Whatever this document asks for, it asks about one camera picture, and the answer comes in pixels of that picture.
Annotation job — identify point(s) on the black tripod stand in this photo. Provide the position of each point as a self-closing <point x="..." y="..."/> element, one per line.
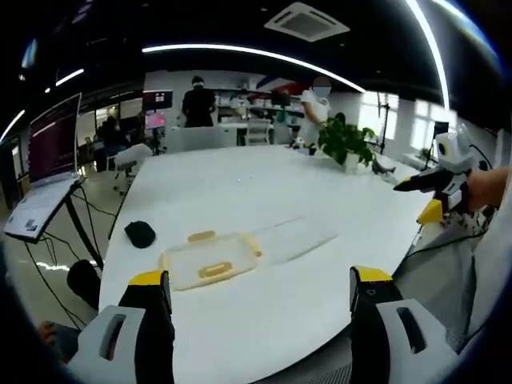
<point x="385" y="120"/>

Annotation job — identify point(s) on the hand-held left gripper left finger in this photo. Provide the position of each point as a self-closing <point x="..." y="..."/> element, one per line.
<point x="100" y="352"/>

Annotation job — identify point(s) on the open laptop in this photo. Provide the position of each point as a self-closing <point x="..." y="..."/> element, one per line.
<point x="52" y="140"/>

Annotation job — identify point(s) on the black laptop stand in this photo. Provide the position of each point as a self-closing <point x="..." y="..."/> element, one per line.
<point x="80" y="224"/>

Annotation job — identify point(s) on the white padded chair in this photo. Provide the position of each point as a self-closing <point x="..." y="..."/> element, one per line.
<point x="130" y="158"/>

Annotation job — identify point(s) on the white storage shelf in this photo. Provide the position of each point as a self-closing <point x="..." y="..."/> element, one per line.
<point x="260" y="104"/>

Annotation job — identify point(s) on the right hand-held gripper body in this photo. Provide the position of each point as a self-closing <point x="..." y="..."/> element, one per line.
<point x="452" y="146"/>

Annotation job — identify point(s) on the white office chair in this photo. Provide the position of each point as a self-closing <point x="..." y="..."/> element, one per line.
<point x="258" y="132"/>

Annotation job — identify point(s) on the short ceiling light strip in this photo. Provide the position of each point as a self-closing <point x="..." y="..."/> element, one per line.
<point x="70" y="77"/>

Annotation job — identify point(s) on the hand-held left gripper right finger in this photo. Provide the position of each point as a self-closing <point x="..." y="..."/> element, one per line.
<point x="372" y="344"/>

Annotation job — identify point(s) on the white desk partition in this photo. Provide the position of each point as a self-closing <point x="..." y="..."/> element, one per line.
<point x="196" y="140"/>

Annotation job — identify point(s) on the ceiling air conditioner vent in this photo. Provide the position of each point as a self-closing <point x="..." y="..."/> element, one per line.
<point x="307" y="21"/>

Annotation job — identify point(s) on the person's right hand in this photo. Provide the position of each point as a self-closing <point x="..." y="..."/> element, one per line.
<point x="486" y="188"/>

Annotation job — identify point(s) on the clear food container yellow latches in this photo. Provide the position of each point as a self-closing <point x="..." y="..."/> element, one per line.
<point x="208" y="258"/>

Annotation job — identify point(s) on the pink screen monitor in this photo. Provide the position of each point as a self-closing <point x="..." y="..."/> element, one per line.
<point x="155" y="120"/>

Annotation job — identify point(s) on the long curved ceiling light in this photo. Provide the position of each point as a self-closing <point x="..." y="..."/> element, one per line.
<point x="256" y="54"/>
<point x="434" y="44"/>

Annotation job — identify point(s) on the green potted plant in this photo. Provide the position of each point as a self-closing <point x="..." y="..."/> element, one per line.
<point x="344" y="140"/>

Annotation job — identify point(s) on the black round object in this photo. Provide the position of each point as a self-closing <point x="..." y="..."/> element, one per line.
<point x="139" y="234"/>

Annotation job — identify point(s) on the clear plastic container lid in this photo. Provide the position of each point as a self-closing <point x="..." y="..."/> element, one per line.
<point x="300" y="240"/>

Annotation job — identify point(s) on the small black yellow device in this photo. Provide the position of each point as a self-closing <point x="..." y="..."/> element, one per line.
<point x="306" y="146"/>

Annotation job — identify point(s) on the black round stool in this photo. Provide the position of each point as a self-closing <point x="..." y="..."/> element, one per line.
<point x="83" y="282"/>

